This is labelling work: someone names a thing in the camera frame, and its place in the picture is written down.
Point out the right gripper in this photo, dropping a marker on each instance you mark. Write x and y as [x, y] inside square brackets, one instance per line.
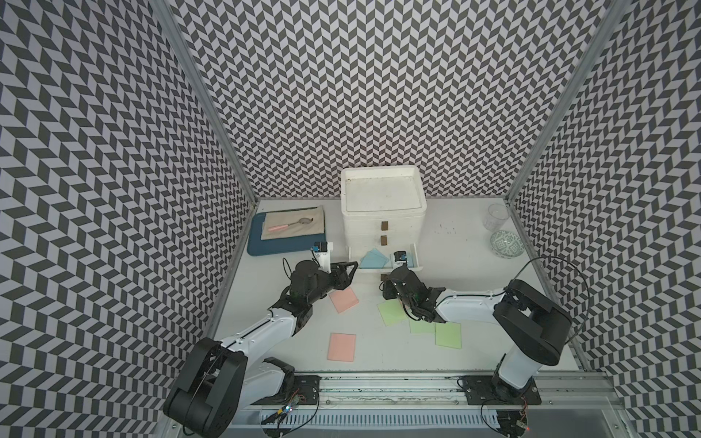
[394, 285]

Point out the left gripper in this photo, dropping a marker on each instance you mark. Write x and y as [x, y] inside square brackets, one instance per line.
[337, 275]

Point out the white bottom drawer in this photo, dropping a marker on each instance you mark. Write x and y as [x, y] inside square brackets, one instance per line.
[356, 253]

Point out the blue sticky note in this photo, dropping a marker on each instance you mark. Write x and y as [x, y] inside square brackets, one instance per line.
[374, 259]

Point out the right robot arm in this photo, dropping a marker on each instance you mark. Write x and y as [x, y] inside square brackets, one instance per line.
[536, 325]

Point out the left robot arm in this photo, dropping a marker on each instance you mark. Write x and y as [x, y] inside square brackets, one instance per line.
[221, 377]

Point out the pink sticky note upper left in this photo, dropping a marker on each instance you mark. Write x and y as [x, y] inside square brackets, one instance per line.
[343, 300]

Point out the pink sticky note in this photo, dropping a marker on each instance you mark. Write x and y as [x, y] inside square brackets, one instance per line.
[343, 300]
[342, 347]

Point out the green sticky note center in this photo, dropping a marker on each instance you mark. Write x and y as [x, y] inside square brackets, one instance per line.
[422, 327]

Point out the green sticky note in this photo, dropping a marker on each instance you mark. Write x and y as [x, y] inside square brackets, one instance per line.
[392, 312]
[448, 335]
[422, 327]

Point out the green sticky note middle left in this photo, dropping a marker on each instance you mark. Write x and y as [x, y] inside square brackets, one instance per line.
[392, 312]

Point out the green sticky note right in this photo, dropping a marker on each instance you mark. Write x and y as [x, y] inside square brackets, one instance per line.
[448, 335]

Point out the pink sticky note lower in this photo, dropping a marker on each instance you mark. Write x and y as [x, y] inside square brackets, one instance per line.
[342, 347]

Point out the white three-drawer cabinet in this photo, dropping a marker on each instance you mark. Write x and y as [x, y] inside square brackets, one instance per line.
[371, 195]

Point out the beige folded cloth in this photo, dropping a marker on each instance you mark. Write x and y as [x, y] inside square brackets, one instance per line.
[290, 216]

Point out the blue tray mat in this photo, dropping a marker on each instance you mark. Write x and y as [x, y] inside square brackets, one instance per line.
[257, 247]

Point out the clear glass cup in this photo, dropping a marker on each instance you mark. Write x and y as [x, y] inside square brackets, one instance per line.
[495, 218]

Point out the pink-handled metal spoon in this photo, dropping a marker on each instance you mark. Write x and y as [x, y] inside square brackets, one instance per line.
[282, 227]

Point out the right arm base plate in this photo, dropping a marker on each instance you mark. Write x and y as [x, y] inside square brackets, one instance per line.
[483, 389]

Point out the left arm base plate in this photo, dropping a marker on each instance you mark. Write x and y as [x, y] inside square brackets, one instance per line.
[306, 387]

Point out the aluminium front rail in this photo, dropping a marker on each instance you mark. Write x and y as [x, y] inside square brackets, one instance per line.
[433, 390]

